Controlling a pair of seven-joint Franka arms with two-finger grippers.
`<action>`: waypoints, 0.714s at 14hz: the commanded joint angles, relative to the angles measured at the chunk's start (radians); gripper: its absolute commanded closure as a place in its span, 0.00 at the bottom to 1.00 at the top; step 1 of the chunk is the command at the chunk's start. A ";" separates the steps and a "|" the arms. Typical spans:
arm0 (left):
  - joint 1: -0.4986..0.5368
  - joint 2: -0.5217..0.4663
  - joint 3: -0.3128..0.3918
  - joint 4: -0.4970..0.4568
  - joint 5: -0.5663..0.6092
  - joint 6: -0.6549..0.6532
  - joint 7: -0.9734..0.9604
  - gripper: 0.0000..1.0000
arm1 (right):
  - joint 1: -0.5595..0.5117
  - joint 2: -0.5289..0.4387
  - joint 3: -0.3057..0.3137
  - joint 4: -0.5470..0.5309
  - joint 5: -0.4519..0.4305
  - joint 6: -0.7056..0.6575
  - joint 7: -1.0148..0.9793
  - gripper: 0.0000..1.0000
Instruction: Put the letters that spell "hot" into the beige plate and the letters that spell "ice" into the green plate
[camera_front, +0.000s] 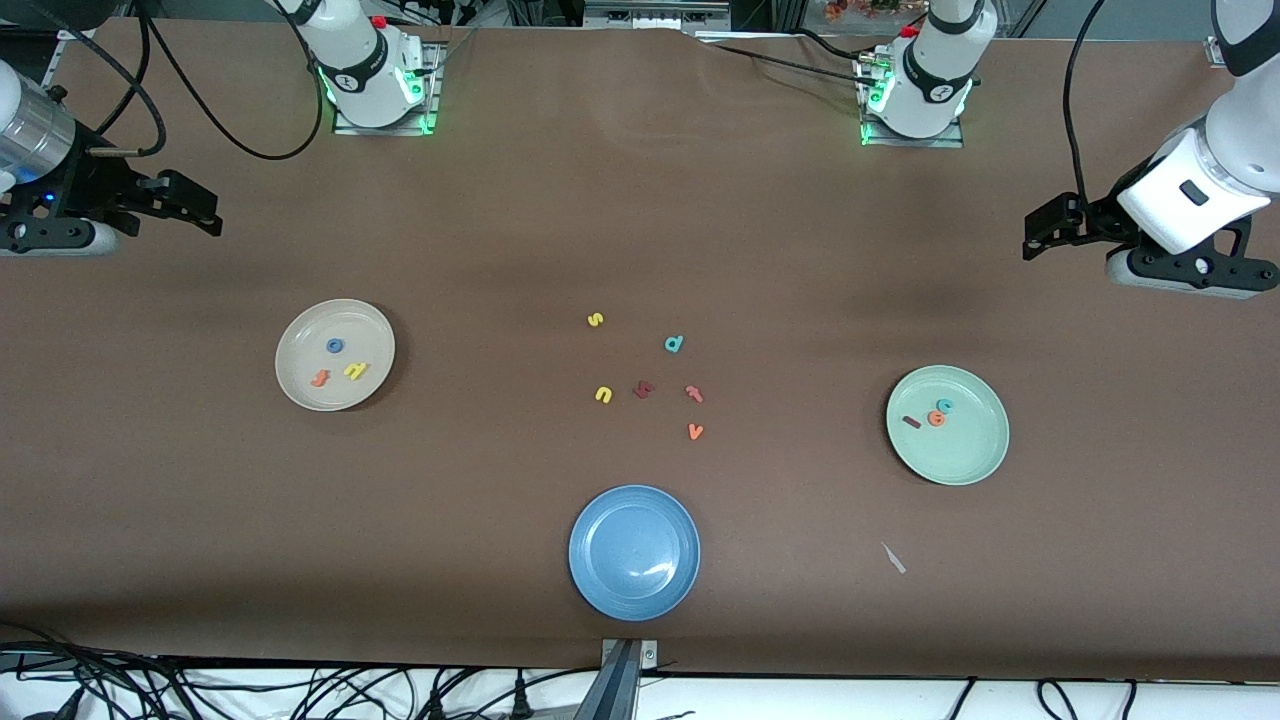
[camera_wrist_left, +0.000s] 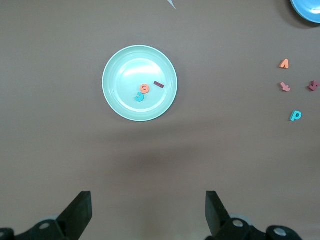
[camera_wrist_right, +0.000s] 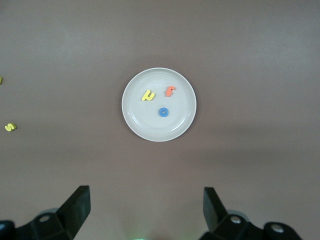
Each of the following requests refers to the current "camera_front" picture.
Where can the black power plug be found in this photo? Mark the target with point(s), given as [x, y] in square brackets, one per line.
[436, 708]
[70, 705]
[520, 705]

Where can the orange artificial flowers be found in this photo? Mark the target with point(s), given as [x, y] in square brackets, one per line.
[850, 10]

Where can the brown table cover sheet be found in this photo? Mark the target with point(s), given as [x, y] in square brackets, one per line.
[640, 200]

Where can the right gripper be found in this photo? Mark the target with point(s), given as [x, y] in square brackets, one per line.
[88, 187]

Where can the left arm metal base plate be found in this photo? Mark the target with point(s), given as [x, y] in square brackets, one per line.
[868, 135]

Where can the yellow foam letter h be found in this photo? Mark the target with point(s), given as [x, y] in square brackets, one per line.
[355, 371]

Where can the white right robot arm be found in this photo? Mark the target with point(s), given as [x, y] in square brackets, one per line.
[360, 70]

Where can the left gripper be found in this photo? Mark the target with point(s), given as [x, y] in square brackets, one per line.
[1097, 217]

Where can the blue plate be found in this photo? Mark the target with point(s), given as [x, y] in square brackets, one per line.
[634, 553]

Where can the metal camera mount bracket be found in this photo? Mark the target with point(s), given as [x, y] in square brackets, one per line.
[620, 690]

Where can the grey power strip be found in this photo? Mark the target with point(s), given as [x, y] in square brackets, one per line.
[655, 15]

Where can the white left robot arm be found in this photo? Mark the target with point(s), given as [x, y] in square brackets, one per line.
[930, 80]

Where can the small white tape scrap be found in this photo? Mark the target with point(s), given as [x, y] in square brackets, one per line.
[893, 558]

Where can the aluminium frame corner bracket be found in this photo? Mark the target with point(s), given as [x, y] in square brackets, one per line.
[1211, 55]

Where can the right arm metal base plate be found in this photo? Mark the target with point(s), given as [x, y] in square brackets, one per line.
[432, 100]

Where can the beige brown plate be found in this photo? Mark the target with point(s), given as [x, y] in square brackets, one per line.
[300, 340]

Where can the light green plate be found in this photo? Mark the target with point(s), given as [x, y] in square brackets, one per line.
[965, 450]

